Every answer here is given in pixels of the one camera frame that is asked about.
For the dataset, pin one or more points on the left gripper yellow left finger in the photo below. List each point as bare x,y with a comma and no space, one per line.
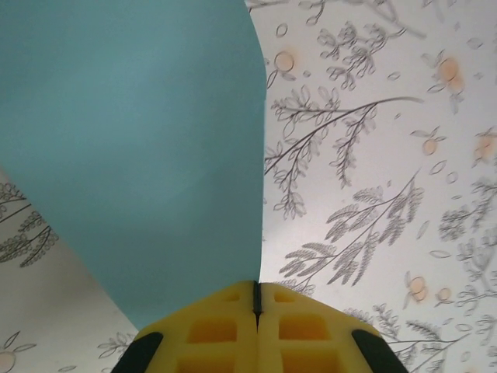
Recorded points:
209,342

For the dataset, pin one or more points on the light blue paper sheet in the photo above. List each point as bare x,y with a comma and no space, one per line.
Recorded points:
136,136

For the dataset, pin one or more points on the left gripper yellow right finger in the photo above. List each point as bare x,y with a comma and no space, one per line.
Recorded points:
310,342

